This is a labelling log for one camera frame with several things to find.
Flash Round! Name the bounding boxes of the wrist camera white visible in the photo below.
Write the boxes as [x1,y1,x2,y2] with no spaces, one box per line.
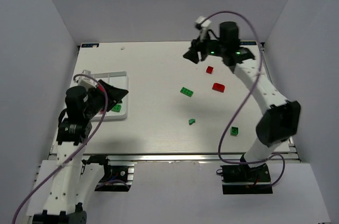
[194,16,211,41]
[76,76,96,90]

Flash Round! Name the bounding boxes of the right blue table sticker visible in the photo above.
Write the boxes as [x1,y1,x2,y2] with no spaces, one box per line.
[240,41,257,46]

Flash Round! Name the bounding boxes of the small red lego brick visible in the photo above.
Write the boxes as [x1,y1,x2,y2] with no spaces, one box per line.
[206,66,213,74]

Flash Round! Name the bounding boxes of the green square lego brick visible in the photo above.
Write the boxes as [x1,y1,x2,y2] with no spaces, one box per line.
[111,104,122,113]
[230,127,239,136]

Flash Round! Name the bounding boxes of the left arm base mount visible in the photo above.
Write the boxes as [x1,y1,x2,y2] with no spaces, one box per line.
[82,155,131,192]

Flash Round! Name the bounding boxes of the blue table sticker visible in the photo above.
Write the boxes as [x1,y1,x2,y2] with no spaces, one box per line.
[81,43,99,48]
[240,41,257,46]

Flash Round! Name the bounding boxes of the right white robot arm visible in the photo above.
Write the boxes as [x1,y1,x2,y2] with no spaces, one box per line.
[183,16,301,168]

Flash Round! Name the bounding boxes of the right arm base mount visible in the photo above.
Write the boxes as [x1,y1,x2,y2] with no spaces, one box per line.
[216,164,273,195]

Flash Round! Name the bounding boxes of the red curved lego brick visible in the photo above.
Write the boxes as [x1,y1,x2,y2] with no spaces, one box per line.
[212,83,225,93]

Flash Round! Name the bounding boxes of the left blue table sticker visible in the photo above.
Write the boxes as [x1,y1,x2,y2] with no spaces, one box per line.
[81,43,99,48]

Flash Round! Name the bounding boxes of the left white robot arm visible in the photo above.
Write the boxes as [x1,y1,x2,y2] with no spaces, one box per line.
[32,79,128,223]

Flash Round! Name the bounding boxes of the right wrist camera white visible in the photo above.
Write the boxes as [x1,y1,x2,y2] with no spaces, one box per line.
[194,16,211,41]

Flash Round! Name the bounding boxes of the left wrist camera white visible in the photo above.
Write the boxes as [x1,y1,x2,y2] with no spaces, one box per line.
[76,76,96,90]

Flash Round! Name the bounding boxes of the green lego plate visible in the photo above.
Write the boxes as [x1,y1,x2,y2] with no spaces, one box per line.
[180,87,193,97]

